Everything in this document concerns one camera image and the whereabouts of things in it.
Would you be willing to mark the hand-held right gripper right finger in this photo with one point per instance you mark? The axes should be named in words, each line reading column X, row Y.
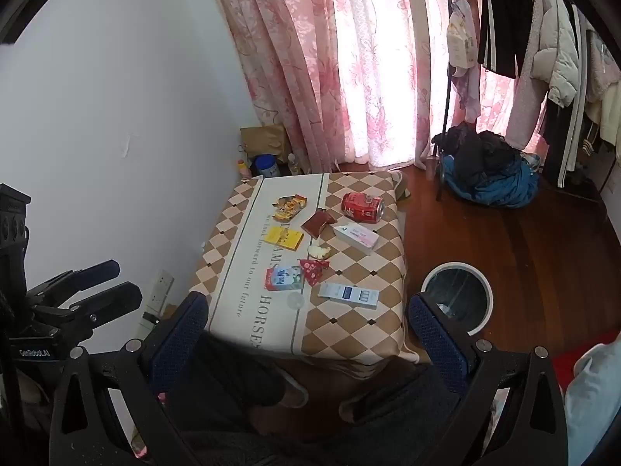
column 436, row 344

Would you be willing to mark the pale hanging garments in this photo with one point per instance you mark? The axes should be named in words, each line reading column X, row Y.
column 463, row 43

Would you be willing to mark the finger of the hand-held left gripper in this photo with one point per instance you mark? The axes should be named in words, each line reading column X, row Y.
column 121, row 298
column 99, row 271

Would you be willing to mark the brown paper bag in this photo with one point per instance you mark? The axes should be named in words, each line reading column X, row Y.
column 262, row 141

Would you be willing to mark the pink floral curtain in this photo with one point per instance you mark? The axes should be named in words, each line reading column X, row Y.
column 301, row 58

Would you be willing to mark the blue blanket pile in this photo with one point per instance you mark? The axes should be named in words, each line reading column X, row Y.
column 504, row 189

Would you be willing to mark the blue white milk carton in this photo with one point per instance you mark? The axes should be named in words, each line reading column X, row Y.
column 284, row 279

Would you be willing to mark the orange snack wrapper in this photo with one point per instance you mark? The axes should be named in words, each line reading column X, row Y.
column 288, row 206

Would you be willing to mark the white wall socket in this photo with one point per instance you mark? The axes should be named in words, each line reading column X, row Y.
column 160, row 289

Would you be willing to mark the red crinkled wrapper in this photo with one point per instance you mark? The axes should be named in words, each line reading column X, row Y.
column 313, row 271

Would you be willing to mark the black white-striped pants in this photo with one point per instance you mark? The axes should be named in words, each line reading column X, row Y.
column 563, row 145

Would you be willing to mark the black white-striped jacket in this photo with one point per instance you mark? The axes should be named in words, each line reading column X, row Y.
column 504, row 19

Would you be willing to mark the person's leg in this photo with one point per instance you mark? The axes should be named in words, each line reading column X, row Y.
column 402, row 417
column 228, row 383

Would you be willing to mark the silver can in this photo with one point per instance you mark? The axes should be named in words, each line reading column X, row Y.
column 359, row 206

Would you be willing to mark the black clothes pile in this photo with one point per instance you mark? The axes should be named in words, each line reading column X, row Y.
column 480, row 153

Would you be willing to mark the person's left leg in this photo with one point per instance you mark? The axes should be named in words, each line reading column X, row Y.
column 228, row 383

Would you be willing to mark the pink fluffy coat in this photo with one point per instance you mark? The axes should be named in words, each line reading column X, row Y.
column 526, row 102

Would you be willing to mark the checkered brown white tablecloth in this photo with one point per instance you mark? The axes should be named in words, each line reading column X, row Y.
column 339, row 272

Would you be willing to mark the grey slipper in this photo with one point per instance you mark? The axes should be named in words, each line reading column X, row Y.
column 351, row 407
column 296, row 393

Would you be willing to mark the black coat stand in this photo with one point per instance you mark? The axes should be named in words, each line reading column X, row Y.
column 445, row 107

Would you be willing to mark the dark red sauce packet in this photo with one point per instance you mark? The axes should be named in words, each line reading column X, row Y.
column 315, row 224

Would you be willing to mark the white pink carton box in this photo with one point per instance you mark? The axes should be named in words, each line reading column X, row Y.
column 356, row 238

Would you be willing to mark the flat blue white box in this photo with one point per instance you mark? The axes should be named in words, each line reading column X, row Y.
column 349, row 295

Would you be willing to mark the pale blue pillow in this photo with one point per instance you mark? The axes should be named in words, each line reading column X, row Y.
column 596, row 398

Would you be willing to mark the yellow packet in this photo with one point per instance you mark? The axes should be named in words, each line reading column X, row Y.
column 284, row 239

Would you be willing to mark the person's right leg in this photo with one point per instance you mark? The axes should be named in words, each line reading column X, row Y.
column 402, row 417

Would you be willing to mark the blue lid jar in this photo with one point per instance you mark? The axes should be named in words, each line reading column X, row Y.
column 266, row 165

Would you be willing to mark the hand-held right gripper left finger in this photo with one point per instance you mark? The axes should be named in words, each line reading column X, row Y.
column 177, row 335

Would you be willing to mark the white puffy jacket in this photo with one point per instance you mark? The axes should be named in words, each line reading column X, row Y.
column 563, row 58

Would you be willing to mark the round white trash bin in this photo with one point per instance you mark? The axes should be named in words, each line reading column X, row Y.
column 481, row 291

